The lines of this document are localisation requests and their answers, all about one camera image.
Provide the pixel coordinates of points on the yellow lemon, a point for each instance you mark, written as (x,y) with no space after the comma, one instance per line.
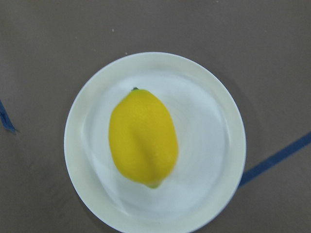
(142,138)

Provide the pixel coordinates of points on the white round plate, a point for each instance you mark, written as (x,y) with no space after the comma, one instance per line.
(211,138)

